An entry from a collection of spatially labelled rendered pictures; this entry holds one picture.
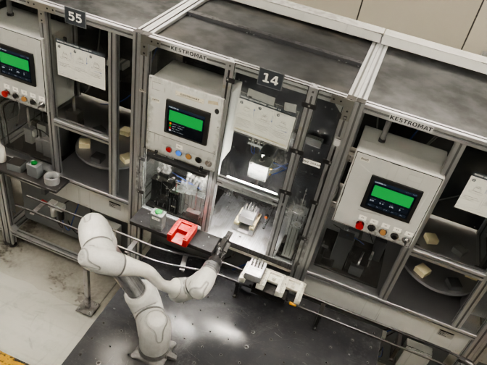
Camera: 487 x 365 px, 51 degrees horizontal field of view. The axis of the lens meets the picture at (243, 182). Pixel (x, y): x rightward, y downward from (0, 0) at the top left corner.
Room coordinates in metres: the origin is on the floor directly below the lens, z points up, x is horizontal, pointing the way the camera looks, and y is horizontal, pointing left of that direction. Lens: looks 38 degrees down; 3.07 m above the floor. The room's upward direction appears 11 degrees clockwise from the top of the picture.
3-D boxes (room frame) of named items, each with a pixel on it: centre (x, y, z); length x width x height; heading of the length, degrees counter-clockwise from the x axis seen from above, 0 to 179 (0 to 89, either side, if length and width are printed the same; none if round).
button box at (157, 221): (2.21, 0.45, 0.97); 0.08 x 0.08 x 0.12; 76
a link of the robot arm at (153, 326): (1.54, 0.29, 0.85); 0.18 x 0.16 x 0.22; 29
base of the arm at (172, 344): (1.52, 0.27, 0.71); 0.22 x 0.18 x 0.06; 76
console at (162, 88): (2.39, 0.35, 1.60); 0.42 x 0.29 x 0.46; 76
